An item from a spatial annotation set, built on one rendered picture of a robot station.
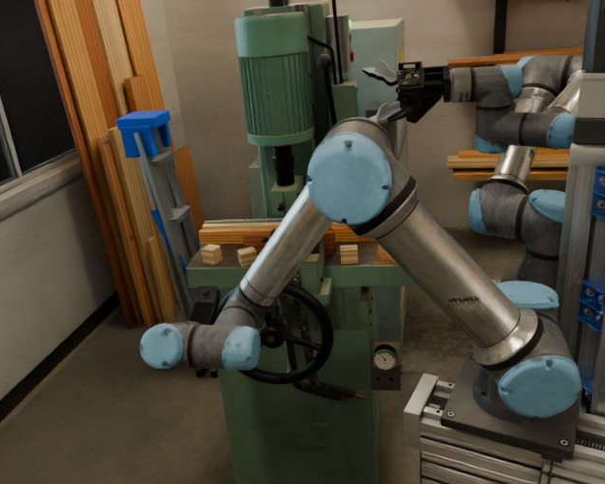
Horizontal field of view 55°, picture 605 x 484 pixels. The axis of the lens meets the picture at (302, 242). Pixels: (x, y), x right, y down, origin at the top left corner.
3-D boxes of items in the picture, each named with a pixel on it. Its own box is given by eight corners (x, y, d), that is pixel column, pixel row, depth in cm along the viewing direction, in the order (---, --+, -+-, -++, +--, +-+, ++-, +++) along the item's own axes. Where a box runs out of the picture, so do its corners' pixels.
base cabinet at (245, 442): (238, 517, 189) (207, 330, 161) (271, 401, 242) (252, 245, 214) (377, 524, 182) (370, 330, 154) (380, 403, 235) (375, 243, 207)
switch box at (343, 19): (328, 74, 172) (326, 16, 166) (331, 69, 181) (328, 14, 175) (350, 73, 171) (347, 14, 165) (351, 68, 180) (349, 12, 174)
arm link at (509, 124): (517, 157, 130) (520, 108, 126) (469, 154, 136) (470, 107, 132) (528, 149, 136) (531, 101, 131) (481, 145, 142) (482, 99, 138)
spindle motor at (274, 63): (241, 150, 148) (225, 18, 135) (255, 133, 163) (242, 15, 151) (310, 146, 145) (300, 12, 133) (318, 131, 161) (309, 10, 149)
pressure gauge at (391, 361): (373, 375, 153) (372, 350, 150) (374, 367, 156) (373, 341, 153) (398, 376, 152) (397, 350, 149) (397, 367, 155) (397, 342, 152)
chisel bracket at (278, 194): (273, 220, 158) (269, 191, 155) (281, 203, 171) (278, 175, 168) (300, 220, 157) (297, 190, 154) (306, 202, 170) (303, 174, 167)
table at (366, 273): (176, 305, 149) (172, 284, 146) (209, 255, 176) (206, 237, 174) (418, 304, 139) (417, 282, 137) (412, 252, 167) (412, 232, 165)
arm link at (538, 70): (517, 229, 140) (575, 44, 153) (458, 220, 149) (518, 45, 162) (525, 249, 150) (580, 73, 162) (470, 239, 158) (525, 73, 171)
